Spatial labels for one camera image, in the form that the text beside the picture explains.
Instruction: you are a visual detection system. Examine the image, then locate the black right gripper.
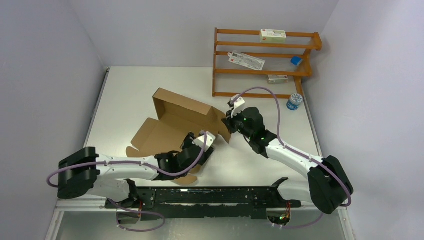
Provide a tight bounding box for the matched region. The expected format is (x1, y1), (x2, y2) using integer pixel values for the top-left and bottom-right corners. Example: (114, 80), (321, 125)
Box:
(221, 107), (253, 140)

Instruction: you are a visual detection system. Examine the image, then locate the brown cardboard box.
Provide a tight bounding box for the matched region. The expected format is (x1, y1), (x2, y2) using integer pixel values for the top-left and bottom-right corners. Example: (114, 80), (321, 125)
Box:
(126, 88), (231, 186)

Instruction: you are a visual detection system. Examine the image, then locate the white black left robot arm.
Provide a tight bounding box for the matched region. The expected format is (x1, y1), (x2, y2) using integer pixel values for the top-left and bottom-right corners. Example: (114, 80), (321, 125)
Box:
(46, 131), (216, 208)

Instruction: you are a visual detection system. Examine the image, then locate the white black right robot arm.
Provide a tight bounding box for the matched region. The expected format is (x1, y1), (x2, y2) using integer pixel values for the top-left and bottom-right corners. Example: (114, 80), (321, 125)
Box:
(222, 107), (354, 215)

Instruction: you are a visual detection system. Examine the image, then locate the small grey-white box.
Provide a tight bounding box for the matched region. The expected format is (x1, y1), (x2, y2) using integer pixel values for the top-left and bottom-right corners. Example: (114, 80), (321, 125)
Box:
(267, 75), (290, 84)

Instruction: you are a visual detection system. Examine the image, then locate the green white box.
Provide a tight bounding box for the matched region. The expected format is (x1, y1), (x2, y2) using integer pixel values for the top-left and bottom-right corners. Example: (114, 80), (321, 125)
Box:
(259, 29), (287, 44)

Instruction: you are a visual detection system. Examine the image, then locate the blue white round jar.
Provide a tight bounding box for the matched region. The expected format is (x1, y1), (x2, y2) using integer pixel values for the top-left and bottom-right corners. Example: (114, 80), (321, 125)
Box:
(286, 93), (304, 111)

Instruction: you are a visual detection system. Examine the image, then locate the orange wooden shelf rack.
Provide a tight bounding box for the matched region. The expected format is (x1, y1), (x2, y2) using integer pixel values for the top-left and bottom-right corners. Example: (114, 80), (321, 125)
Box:
(211, 28), (323, 99)

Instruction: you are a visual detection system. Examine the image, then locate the flat white packet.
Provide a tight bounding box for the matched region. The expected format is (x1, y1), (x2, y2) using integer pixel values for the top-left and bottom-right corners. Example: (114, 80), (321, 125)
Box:
(227, 51), (266, 71)

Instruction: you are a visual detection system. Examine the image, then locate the small blue block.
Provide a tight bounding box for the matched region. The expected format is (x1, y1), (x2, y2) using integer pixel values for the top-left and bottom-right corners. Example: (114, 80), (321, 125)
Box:
(290, 56), (303, 67)

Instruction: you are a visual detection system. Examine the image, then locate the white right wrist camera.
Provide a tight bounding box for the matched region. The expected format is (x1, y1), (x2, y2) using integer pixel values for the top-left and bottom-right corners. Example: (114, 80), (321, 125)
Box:
(228, 94), (246, 118)

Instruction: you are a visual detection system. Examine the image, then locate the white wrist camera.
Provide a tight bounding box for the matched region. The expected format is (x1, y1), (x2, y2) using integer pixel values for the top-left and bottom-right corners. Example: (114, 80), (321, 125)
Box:
(192, 131), (216, 153)
(228, 94), (246, 118)

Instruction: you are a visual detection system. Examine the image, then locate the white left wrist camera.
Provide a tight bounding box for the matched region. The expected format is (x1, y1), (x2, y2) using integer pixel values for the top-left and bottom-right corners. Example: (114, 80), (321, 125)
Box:
(192, 131), (216, 153)

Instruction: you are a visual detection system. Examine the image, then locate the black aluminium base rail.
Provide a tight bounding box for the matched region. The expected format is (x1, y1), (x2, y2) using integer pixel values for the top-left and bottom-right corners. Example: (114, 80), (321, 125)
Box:
(104, 178), (302, 221)

